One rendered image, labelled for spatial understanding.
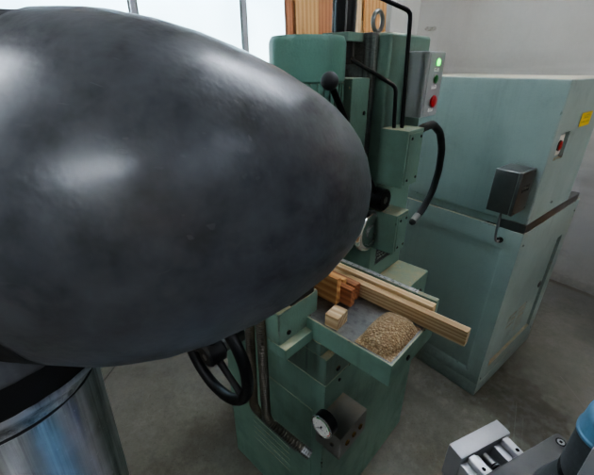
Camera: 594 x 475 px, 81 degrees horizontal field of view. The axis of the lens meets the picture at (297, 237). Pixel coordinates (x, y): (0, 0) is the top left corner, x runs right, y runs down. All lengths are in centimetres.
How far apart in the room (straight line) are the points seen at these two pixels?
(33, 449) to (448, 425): 179
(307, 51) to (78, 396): 73
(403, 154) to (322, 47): 33
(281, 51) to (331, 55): 11
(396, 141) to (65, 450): 89
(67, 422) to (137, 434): 168
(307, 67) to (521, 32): 241
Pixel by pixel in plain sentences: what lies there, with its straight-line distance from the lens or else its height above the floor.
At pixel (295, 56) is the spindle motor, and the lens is 82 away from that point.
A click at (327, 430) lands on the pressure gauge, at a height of 67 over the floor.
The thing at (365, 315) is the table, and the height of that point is 90.
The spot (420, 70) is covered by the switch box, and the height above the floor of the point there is 144.
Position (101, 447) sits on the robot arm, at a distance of 24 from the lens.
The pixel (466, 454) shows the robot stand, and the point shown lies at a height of 77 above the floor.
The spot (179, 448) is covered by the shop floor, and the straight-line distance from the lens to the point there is 179.
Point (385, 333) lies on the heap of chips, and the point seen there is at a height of 93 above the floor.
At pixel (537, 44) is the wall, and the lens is 305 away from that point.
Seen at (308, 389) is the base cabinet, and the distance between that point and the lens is 104.
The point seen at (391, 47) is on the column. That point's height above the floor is 149.
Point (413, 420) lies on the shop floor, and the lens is 187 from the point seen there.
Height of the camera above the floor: 145
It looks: 26 degrees down
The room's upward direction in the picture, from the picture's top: straight up
